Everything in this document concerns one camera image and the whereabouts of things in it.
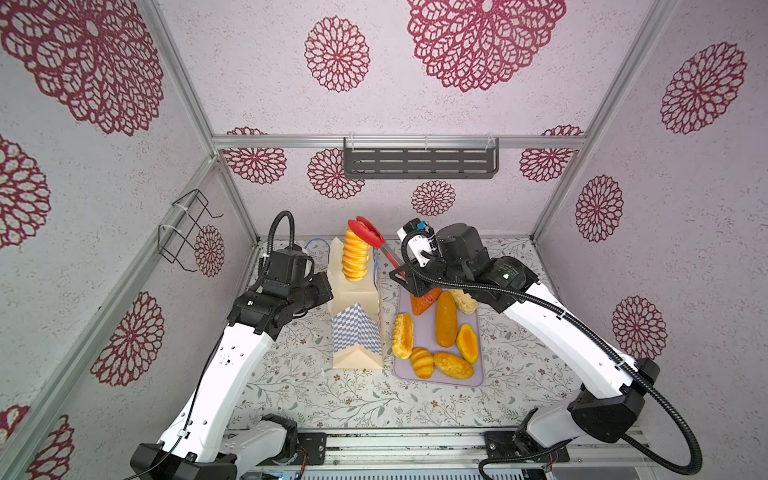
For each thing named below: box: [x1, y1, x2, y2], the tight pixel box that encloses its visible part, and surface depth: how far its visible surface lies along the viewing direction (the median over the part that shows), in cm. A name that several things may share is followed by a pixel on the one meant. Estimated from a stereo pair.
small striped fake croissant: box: [410, 346, 438, 380], surface depth 87 cm
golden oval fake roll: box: [433, 352, 475, 381], surface depth 85 cm
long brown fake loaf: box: [436, 291, 458, 348], surface depth 93 cm
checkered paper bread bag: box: [327, 237, 383, 370], surface depth 77 cm
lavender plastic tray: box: [394, 323, 484, 387], surface depth 87 cm
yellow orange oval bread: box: [457, 324, 479, 364], surface depth 90 cm
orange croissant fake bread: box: [411, 288, 442, 316], surface depth 99 cm
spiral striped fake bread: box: [342, 227, 371, 282], surface depth 70 cm
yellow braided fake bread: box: [392, 313, 414, 360], surface depth 91 cm
